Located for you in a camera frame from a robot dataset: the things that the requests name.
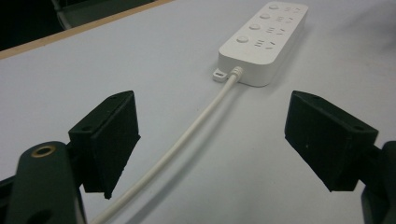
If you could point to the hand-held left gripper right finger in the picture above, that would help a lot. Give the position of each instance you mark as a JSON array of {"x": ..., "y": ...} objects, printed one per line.
[{"x": 327, "y": 140}]

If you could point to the dark chair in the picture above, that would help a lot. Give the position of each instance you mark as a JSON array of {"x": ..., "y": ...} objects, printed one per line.
[{"x": 93, "y": 11}]

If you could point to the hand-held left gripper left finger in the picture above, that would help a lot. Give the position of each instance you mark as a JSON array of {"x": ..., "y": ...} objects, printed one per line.
[{"x": 107, "y": 146}]

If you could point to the white power strip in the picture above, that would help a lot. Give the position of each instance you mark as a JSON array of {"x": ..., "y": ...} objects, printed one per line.
[{"x": 264, "y": 43}]

